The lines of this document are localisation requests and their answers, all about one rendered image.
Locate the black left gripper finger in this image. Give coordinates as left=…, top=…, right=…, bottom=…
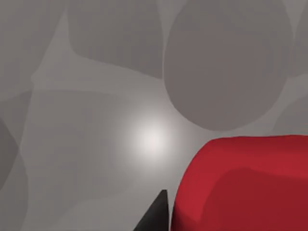
left=133, top=189, right=170, bottom=231

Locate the red rounded object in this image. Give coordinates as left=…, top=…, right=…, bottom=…
left=169, top=134, right=308, bottom=231

